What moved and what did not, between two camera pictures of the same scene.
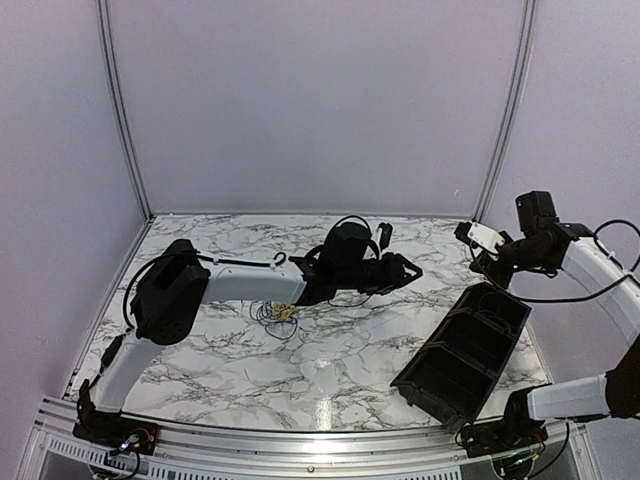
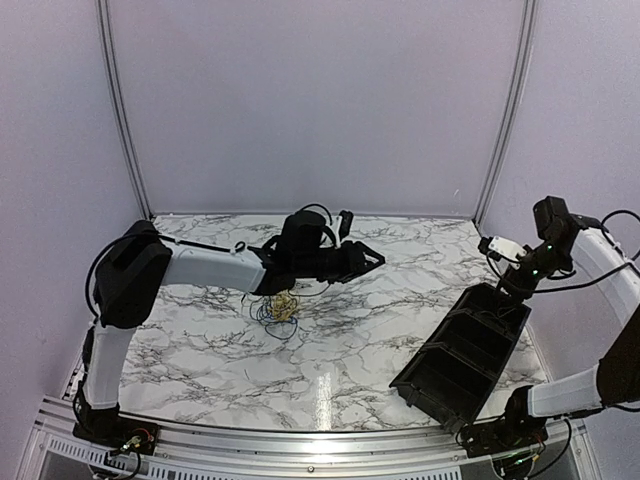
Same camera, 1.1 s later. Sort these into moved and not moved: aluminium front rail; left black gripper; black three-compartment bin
Moved: left black gripper
Not moved: black three-compartment bin; aluminium front rail
